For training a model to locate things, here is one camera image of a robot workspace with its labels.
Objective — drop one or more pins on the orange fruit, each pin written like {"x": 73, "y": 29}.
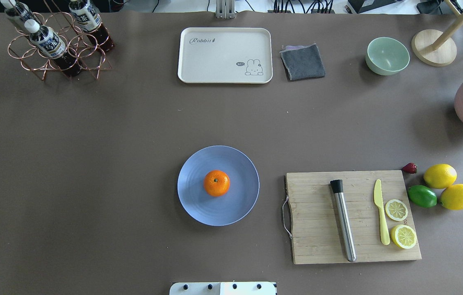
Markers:
{"x": 216, "y": 183}

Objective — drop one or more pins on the blue plate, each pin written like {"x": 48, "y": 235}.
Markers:
{"x": 233, "y": 205}

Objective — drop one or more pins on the cream rabbit tray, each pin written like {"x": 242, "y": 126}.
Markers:
{"x": 225, "y": 55}

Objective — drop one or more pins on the grey folded cloth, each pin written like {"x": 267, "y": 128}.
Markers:
{"x": 302, "y": 62}

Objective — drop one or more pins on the steel muddler black tip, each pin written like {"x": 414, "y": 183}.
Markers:
{"x": 345, "y": 226}

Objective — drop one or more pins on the bamboo cutting board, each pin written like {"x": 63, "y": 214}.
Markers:
{"x": 315, "y": 225}

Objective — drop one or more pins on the metal table clamp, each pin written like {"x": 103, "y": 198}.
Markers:
{"x": 225, "y": 9}

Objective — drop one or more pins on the yellow plastic knife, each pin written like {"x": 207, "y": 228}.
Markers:
{"x": 378, "y": 202}

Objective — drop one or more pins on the thin lemon slice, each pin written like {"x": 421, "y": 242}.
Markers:
{"x": 396, "y": 210}

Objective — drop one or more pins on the green bowl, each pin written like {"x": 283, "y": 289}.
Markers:
{"x": 386, "y": 56}

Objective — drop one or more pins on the red strawberry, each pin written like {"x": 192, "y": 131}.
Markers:
{"x": 410, "y": 168}

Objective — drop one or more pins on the thick lemon half slice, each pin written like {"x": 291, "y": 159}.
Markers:
{"x": 403, "y": 236}

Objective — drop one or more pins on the green lime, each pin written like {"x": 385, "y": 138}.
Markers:
{"x": 422, "y": 196}

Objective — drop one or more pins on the tea bottle lower left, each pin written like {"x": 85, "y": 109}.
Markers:
{"x": 90, "y": 22}

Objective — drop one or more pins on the yellow lemon lower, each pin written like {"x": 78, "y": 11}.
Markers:
{"x": 440, "y": 176}

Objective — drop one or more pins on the yellow lemon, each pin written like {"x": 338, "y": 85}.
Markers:
{"x": 440, "y": 176}
{"x": 452, "y": 197}

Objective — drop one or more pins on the wooden stand base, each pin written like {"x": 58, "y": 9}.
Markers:
{"x": 434, "y": 47}

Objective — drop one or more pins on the yellow lemon upper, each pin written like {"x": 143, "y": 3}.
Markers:
{"x": 452, "y": 197}

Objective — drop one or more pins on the tea bottle lower right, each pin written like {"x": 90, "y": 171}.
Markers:
{"x": 18, "y": 13}

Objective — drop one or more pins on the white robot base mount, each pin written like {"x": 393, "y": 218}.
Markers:
{"x": 224, "y": 288}

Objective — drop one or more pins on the copper wire bottle rack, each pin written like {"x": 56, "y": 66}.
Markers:
{"x": 93, "y": 60}

